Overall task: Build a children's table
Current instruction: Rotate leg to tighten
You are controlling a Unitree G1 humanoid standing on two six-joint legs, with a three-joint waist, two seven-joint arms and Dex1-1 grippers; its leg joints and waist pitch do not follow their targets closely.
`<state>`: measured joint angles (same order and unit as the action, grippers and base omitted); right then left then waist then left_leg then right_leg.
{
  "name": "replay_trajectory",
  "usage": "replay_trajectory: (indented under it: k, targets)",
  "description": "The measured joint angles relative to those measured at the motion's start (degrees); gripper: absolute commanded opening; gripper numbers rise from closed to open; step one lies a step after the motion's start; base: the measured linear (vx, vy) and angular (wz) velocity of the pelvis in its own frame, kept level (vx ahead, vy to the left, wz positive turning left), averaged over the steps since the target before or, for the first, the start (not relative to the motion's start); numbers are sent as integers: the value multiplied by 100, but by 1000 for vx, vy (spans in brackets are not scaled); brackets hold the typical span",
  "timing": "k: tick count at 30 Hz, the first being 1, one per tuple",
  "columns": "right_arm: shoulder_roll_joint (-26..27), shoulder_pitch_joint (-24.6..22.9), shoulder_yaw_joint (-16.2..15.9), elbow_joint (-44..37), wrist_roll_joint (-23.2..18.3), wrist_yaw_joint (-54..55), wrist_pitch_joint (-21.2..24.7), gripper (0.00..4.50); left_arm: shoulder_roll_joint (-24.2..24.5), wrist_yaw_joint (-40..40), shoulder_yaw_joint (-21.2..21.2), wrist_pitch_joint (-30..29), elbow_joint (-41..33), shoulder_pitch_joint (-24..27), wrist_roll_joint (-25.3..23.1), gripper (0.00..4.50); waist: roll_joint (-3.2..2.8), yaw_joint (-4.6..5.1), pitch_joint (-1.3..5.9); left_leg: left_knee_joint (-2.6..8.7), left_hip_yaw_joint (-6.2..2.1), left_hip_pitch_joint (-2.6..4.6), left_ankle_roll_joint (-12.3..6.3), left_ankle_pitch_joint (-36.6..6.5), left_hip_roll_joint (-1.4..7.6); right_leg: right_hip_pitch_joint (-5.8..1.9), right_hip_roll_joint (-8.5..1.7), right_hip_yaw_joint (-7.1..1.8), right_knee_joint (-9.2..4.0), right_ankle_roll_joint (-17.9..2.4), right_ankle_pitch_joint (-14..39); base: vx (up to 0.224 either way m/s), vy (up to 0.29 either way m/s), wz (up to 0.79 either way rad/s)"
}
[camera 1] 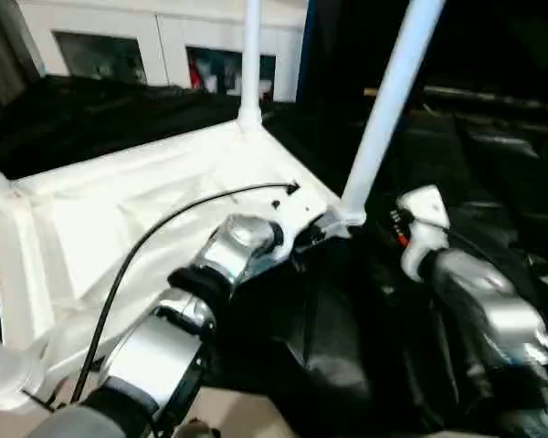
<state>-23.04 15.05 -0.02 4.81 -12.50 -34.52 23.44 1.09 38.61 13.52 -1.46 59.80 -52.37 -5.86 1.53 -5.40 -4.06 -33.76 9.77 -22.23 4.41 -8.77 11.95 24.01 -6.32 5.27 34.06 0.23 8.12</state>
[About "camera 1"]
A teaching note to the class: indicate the white plastic table top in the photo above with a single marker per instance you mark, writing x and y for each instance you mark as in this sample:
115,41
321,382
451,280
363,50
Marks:
100,201

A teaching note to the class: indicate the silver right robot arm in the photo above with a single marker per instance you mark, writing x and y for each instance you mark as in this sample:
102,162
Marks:
493,310

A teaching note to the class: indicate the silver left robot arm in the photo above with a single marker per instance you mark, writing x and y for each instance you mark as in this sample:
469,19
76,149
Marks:
173,328

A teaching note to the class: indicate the black mat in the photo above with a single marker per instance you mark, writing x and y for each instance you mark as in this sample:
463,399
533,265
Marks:
365,328

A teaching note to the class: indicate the black furniture with gold label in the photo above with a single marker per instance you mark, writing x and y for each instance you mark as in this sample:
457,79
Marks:
493,36

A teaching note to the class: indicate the white cabinet with glass doors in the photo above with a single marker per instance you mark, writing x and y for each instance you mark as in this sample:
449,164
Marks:
146,32

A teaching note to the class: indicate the grey curtain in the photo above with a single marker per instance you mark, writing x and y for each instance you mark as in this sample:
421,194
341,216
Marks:
5,46

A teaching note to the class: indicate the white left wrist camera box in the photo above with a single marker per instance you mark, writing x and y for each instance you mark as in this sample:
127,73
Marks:
297,212

